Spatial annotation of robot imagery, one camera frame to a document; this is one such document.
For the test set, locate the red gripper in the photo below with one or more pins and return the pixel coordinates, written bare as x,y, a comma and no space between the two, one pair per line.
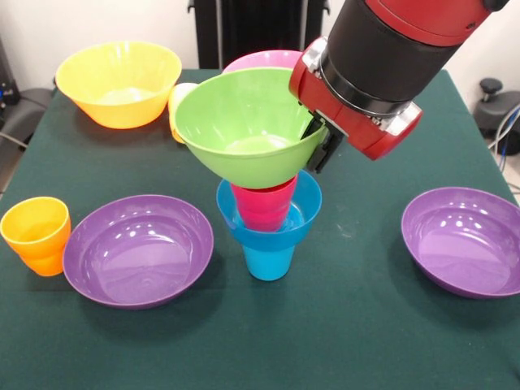
341,109

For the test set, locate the green plastic bowl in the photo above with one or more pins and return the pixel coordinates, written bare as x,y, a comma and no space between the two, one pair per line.
243,170

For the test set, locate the red plastic cup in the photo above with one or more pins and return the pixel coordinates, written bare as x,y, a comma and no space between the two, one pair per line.
264,211

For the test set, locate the large pink plastic bowl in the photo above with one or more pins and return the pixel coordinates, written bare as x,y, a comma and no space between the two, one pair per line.
260,61

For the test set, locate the small blue plastic bowl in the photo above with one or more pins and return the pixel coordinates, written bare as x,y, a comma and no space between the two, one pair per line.
268,239

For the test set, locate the blue plastic cup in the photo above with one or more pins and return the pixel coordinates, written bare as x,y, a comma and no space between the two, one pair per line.
268,266

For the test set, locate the yellow orange plastic cup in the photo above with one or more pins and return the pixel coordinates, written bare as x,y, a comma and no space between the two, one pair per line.
175,105

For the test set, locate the shallow purple plastic bowl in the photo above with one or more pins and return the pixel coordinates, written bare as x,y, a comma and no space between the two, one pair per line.
467,256
138,268

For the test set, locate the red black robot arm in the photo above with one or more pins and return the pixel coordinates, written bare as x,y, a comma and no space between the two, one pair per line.
398,48

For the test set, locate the black stand with knob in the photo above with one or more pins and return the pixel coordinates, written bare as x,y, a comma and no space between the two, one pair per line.
495,109

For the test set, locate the large orange plastic bowl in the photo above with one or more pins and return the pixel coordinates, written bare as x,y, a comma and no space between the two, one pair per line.
118,111

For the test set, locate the dark green tablecloth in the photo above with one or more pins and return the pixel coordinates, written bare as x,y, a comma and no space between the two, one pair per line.
308,345

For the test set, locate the black grey chair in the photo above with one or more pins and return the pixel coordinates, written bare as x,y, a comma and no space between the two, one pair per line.
24,113

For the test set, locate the black equipment box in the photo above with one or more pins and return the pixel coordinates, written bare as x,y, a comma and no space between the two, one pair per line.
6,81

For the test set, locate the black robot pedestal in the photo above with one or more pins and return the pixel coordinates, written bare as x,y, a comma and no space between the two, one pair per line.
260,24

